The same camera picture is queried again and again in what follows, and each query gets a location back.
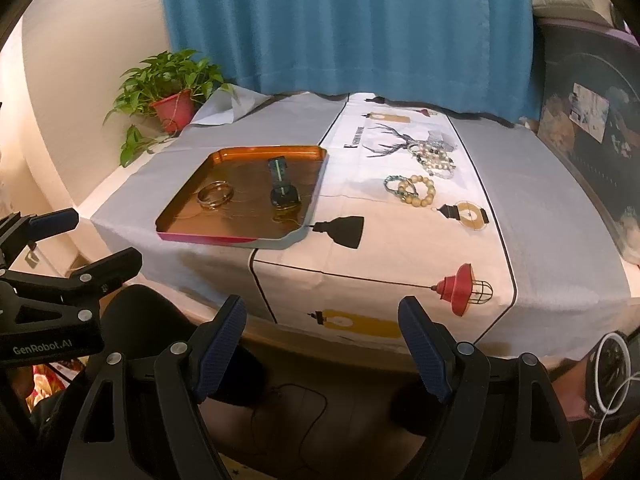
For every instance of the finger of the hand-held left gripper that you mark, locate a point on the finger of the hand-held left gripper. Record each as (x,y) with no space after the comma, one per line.
(107,267)
(50,222)

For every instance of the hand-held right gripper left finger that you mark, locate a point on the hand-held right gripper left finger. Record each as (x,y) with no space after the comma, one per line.
(222,350)

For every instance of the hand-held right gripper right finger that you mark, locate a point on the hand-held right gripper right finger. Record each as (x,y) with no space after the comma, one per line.
(422,355)

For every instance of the orange metal tray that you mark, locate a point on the orange metal tray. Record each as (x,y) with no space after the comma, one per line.
(250,180)

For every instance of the floral patterned cloth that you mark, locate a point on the floral patterned cloth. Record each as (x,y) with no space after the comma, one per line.
(47,382)

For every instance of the person's leg in black pants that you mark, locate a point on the person's leg in black pants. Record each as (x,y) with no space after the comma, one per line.
(145,315)

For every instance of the printed grey-white tablecloth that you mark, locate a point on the printed grey-white tablecloth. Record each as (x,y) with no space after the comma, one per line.
(400,260)

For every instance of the black green-striped wristwatch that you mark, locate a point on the black green-striped wristwatch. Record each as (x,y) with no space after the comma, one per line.
(282,195)

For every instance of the red plant pot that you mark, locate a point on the red plant pot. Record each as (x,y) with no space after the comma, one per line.
(172,110)

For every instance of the green leafy plant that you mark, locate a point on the green leafy plant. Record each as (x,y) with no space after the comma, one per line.
(165,72)

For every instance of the dark printed blanket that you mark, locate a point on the dark printed blanket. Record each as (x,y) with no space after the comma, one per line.
(580,125)

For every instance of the blue curtain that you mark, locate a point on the blue curtain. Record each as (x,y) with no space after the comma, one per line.
(350,25)

